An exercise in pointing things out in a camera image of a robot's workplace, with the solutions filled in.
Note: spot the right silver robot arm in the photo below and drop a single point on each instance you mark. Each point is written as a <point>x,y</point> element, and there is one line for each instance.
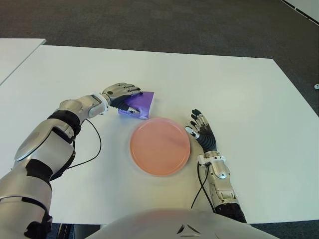
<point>220,171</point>

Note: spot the white side table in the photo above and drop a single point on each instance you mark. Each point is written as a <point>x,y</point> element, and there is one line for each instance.
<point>15,52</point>

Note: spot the purple tissue paper pack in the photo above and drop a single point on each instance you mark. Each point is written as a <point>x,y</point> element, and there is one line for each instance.
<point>144,104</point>

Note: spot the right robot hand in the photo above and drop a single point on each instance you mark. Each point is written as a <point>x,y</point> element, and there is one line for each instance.
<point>208,140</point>

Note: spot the pink round plate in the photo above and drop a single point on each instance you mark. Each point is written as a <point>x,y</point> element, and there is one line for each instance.
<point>159,147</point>

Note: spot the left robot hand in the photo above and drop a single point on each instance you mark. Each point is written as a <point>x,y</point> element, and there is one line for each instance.
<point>118,92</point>

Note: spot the white partition panel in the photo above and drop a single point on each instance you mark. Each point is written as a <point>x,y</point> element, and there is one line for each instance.
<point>309,6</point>

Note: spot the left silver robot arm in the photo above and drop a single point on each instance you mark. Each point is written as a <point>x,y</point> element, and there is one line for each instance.
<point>37,147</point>

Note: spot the silver robot torso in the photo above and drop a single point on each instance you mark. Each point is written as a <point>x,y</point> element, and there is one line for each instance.
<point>159,224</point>

